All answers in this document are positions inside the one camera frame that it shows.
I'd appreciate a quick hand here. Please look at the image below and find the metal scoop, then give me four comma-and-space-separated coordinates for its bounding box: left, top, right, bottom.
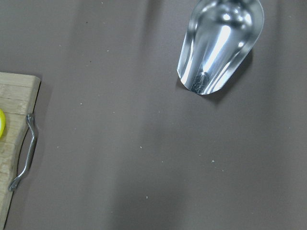
177, 0, 264, 95

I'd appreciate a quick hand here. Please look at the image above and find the bamboo cutting board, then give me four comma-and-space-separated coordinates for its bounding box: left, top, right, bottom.
0, 72, 41, 229

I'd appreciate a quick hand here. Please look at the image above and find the single lemon slice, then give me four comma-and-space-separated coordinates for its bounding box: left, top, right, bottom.
0, 109, 6, 138

